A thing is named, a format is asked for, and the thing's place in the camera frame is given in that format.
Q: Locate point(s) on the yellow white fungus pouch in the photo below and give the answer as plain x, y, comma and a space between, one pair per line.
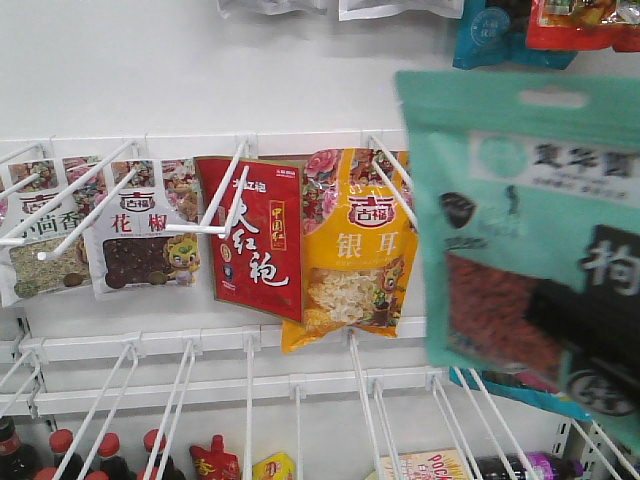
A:
359, 246

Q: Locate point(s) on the red-capped soy sauce bottle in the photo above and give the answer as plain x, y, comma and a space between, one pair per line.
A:
111, 462

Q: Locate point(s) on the white peg hook left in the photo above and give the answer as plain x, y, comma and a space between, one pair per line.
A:
50, 199

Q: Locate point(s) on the Pocky snack box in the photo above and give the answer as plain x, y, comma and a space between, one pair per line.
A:
444, 464

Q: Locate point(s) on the blue pouch top right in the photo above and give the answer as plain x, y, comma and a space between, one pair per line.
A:
494, 32

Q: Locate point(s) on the white Sichuan pepper pouch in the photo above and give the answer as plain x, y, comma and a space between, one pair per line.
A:
128, 246

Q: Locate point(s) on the white fennel seed pouch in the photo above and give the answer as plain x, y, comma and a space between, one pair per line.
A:
23, 274

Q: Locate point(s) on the blue sweet potato noodle pouch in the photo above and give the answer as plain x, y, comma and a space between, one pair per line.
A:
527, 388

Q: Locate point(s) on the red spout sauce pouch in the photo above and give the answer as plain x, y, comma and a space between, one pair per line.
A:
215, 462

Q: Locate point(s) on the red pouch top right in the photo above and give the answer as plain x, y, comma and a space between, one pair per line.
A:
584, 25

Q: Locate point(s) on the red Dahongpao seasoning pouch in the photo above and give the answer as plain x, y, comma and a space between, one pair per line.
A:
259, 264

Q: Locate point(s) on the yellow snack packet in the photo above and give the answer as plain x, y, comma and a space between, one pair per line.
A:
278, 466

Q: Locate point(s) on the teal goji berry pouch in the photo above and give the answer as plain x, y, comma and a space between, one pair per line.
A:
527, 199

